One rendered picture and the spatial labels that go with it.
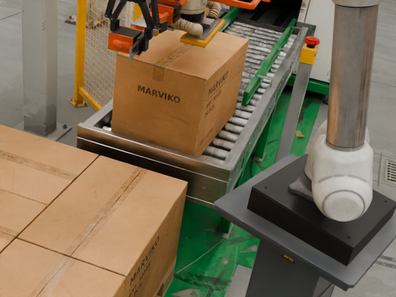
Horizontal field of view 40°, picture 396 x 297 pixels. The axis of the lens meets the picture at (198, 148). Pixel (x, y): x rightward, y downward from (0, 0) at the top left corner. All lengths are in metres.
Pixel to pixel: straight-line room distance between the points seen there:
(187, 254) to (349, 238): 1.20
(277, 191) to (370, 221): 0.30
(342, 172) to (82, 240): 0.89
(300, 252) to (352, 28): 0.68
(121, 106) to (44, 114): 1.14
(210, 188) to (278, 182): 0.56
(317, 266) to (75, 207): 0.89
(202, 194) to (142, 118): 0.41
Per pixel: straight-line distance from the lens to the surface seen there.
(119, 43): 1.58
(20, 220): 1.96
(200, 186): 2.28
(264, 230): 1.68
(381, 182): 3.68
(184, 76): 2.15
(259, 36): 4.09
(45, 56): 3.24
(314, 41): 2.51
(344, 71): 1.37
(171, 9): 1.89
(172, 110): 2.22
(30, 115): 3.46
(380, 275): 2.92
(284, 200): 1.69
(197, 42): 2.03
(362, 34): 1.34
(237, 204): 1.76
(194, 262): 2.64
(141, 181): 2.16
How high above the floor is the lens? 1.77
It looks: 30 degrees down
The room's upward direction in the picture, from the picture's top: 9 degrees clockwise
